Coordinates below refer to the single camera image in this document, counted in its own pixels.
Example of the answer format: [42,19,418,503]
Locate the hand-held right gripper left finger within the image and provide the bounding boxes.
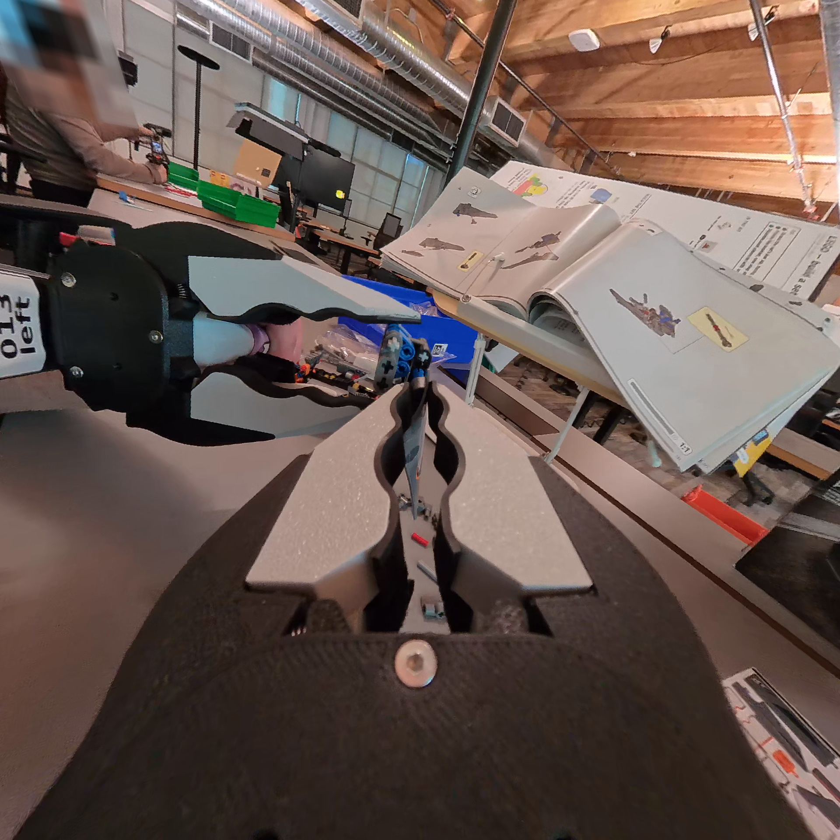
[246,382,413,618]

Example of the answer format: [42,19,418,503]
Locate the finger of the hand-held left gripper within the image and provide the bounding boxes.
[188,255,422,326]
[190,364,395,439]

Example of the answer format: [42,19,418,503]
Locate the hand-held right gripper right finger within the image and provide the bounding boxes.
[428,382,595,611]

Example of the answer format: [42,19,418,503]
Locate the lego technic car chassis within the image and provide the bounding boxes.
[294,357,396,400]

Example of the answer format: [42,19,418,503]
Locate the orange-striped grey lego panel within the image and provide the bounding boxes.
[392,381,435,524]

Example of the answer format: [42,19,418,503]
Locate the blue black lego sub-assembly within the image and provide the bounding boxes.
[373,322,435,389]

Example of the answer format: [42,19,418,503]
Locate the clear bags of lego parts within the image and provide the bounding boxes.
[307,325,395,385]

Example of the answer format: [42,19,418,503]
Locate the open lego instruction booklet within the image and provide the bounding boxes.
[379,167,840,475]

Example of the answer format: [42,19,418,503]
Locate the dark lego set box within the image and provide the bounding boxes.
[734,486,840,614]

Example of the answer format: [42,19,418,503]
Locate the lego sticker sheet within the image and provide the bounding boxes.
[721,668,840,840]

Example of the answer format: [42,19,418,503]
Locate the person's left hand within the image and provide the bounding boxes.
[266,322,305,362]

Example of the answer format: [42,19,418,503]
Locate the cluster of dark grey connectors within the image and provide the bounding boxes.
[395,495,442,527]

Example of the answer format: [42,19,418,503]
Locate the black monitor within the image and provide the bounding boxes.
[289,147,357,215]

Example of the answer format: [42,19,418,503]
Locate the cardboard box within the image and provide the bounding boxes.
[234,139,284,189]

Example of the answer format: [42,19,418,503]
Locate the black overhead desk light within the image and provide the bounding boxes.
[226,101,343,160]

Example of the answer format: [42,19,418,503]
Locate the blue plastic storage bin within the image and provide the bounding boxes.
[340,274,437,322]
[391,305,481,366]

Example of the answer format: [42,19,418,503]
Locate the white book stand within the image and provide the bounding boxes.
[430,289,634,463]

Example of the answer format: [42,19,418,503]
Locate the black floor lamp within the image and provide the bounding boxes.
[177,45,221,173]

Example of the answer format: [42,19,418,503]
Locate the red plastic tray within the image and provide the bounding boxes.
[681,486,770,547]

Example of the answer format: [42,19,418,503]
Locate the black metal pole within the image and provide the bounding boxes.
[446,0,521,183]

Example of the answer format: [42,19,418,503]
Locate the white printed sign board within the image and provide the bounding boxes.
[489,161,840,304]

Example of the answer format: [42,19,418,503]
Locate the metal ceiling pipe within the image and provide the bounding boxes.
[748,0,816,206]

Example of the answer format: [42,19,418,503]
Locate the silver ventilation duct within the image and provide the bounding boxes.
[177,0,572,168]

